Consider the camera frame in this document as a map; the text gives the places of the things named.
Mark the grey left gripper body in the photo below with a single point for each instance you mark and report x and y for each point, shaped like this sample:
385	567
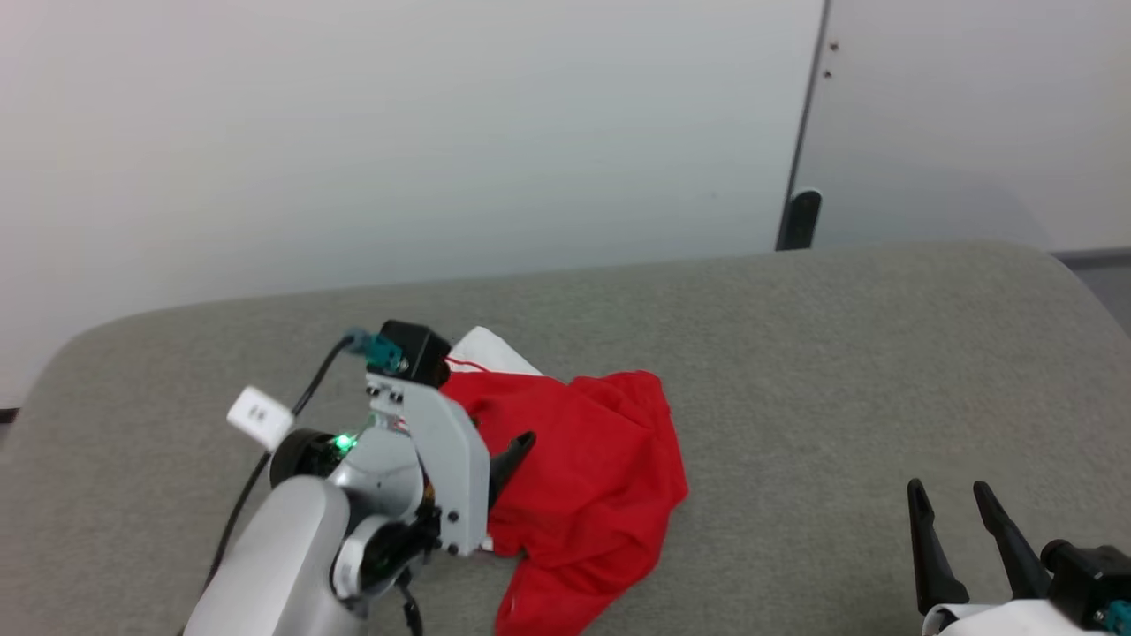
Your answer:
446	459

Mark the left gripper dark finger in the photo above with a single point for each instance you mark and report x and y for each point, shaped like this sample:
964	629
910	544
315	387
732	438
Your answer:
512	461

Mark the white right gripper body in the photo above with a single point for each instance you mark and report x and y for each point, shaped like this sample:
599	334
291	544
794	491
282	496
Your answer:
998	621

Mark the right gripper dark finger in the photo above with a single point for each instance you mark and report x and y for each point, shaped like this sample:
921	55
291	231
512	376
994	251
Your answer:
1016	556
932	565

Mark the red and white garment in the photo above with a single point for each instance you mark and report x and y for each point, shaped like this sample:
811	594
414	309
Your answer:
592	468

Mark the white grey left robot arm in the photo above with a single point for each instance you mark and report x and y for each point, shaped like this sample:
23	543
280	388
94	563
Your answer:
283	548

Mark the black partition foot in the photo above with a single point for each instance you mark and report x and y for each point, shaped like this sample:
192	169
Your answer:
800	221

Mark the dark partition edge strip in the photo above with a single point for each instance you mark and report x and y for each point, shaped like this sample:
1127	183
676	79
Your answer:
808	106

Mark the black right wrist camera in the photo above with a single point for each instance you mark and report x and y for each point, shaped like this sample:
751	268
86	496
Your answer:
1087	574

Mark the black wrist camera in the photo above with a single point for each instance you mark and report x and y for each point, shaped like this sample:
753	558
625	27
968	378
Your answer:
1087	574
420	349

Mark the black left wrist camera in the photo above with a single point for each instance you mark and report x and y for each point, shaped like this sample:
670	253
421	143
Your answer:
420	349

